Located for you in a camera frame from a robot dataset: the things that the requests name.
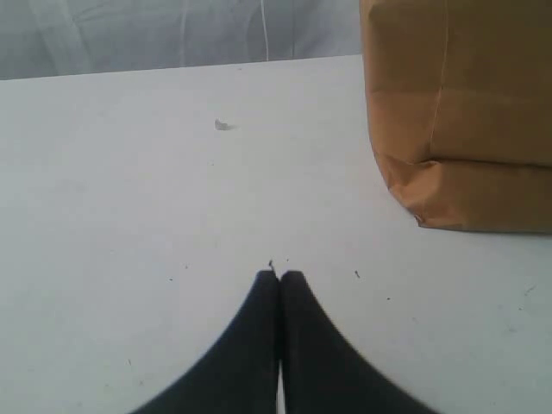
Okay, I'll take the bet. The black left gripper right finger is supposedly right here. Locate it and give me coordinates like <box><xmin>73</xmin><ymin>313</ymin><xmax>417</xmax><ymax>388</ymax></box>
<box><xmin>280</xmin><ymin>271</ymin><xmax>433</xmax><ymax>414</ymax></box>

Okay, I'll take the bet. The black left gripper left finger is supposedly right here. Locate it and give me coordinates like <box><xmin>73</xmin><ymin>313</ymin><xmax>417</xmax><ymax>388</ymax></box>
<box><xmin>135</xmin><ymin>270</ymin><xmax>279</xmax><ymax>414</ymax></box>

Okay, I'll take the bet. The brown paper shopping bag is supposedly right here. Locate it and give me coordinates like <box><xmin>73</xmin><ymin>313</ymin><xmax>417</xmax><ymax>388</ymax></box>
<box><xmin>360</xmin><ymin>1</ymin><xmax>551</xmax><ymax>234</ymax></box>

